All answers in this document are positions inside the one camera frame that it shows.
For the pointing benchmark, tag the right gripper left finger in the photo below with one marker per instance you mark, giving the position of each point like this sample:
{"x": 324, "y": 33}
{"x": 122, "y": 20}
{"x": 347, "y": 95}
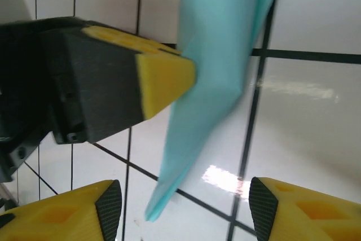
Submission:
{"x": 56, "y": 218}

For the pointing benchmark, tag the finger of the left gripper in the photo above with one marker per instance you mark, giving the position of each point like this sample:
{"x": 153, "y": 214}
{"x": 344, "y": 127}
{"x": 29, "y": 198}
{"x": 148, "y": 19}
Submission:
{"x": 112, "y": 83}

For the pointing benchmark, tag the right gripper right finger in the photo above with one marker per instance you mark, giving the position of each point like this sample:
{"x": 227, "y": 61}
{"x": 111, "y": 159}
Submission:
{"x": 310, "y": 215}

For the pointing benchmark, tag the teal paper sheet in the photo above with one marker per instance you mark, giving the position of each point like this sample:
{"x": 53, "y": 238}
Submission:
{"x": 214, "y": 54}

